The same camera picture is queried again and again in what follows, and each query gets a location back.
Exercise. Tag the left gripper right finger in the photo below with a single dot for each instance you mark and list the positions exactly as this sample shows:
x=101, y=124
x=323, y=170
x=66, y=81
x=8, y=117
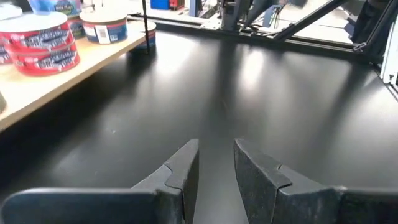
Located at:
x=311, y=207

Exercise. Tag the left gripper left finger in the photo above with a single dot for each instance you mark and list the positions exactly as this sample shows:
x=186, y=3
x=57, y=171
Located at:
x=93, y=207

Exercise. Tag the gold lid seafood can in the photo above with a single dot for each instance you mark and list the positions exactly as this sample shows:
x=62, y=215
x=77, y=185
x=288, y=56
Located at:
x=56, y=7

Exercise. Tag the black table mat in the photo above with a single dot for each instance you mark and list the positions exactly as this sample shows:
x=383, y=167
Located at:
x=217, y=93

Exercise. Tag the light wooden board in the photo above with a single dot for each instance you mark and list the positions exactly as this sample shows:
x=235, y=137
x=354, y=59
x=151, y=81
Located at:
x=93, y=53

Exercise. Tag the blue storage box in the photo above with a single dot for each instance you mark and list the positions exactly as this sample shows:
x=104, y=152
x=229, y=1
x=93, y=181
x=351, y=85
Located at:
x=160, y=4

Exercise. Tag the red storage box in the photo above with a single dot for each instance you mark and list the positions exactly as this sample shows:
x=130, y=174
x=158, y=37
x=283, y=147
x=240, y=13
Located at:
x=177, y=3

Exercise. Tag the black aluminium table frame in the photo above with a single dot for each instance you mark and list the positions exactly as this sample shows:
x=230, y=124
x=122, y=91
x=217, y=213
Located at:
x=311, y=19

